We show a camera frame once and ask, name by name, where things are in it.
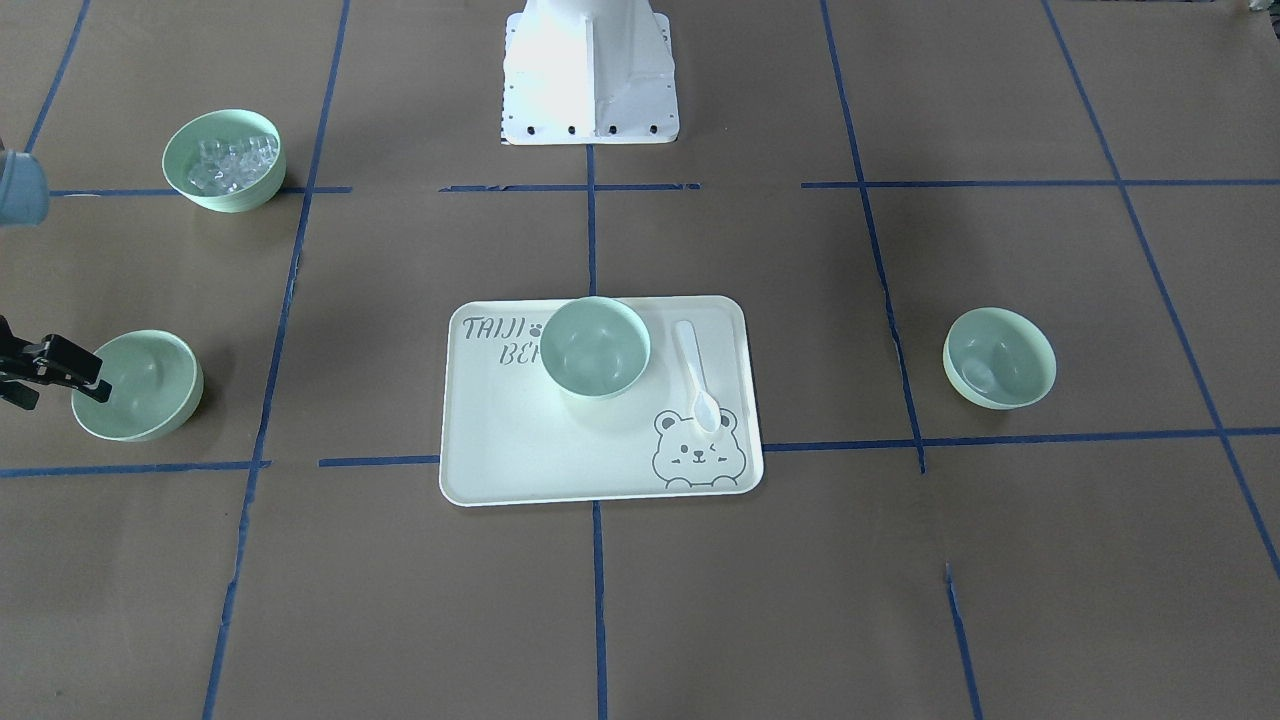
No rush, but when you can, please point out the green bowl near left arm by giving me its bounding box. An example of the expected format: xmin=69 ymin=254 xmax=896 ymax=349
xmin=942 ymin=307 xmax=1059 ymax=411

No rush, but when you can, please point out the white plastic spoon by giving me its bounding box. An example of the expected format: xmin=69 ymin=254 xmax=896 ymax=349
xmin=675 ymin=320 xmax=721 ymax=436

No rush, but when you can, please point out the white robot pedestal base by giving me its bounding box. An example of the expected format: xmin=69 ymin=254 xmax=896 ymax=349
xmin=500 ymin=1 xmax=681 ymax=146

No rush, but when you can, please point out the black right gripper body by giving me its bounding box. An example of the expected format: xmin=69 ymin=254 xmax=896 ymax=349
xmin=1 ymin=316 xmax=49 ymax=410

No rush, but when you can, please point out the green bowl on tray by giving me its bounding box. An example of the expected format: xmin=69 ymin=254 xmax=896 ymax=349
xmin=539 ymin=296 xmax=652 ymax=398

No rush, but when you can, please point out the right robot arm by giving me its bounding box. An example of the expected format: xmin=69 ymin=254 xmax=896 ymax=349
xmin=1 ymin=149 xmax=113 ymax=411

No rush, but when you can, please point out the pale green bear tray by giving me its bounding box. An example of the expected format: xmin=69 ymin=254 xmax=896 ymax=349
xmin=439 ymin=295 xmax=764 ymax=507

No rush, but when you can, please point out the green bowl with ice cubes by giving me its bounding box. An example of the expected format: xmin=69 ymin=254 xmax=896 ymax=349
xmin=161 ymin=109 xmax=287 ymax=214

